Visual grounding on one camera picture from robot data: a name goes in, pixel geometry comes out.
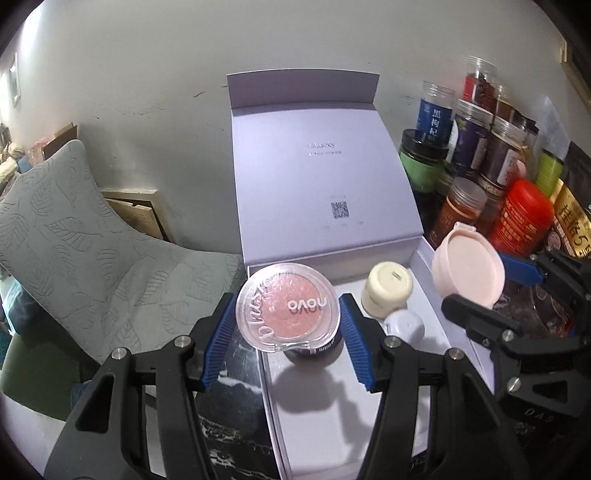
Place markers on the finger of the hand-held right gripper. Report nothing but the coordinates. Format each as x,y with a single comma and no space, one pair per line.
475,318
521,271

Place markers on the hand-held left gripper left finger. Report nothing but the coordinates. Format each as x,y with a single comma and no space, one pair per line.
217,346

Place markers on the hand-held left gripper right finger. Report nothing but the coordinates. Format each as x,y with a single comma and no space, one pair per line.
358,346

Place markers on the black round powder compact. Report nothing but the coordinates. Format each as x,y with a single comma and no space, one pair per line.
318,354

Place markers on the white round jar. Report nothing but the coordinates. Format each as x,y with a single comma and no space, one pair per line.
406,325

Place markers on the pink round case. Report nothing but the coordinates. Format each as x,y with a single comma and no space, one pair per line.
466,263

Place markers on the pink blush compact clear lid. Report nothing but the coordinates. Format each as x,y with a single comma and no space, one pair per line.
286,304

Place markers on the white hinged gift box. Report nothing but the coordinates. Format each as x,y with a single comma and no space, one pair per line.
318,184

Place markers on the red canister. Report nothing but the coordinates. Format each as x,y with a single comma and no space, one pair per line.
519,217

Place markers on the seed-filled clear jar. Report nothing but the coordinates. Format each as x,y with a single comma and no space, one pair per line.
491,207

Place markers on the black grain bag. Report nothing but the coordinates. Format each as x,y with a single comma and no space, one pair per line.
572,207

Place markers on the orange-brown spice jar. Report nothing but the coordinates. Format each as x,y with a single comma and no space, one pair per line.
455,212

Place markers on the green tube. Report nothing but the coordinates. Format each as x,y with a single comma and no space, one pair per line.
549,173

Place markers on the beige label brown jar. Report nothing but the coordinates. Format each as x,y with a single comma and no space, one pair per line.
503,157

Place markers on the dried slice bag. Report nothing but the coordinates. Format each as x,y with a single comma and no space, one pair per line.
526,131

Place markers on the purple label clear jar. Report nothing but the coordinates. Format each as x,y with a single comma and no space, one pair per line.
471,138

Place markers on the green jar black lid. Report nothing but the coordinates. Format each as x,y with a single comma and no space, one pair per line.
422,166

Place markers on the white paper sheet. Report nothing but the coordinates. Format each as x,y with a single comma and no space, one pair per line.
551,120

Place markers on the leaf pattern chair cushion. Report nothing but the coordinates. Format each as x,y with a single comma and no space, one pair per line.
92,249

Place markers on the small brown clear jar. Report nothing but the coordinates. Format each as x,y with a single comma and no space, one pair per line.
503,104

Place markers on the blue label clear jar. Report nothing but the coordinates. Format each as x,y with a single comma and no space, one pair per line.
434,117

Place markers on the green chair seat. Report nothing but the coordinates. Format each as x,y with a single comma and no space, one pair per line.
37,378

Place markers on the red berry clear jar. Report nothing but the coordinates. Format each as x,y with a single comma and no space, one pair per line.
478,83

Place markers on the cardboard box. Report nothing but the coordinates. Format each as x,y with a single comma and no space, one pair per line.
55,141

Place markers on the pile of clothes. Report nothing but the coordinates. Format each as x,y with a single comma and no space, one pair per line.
9,157

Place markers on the leaning wooden picture frame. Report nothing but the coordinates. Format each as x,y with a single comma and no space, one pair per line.
138,212

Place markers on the wooden wall frame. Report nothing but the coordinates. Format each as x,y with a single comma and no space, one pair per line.
581,67

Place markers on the small wall picture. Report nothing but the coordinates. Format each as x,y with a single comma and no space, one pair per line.
14,81

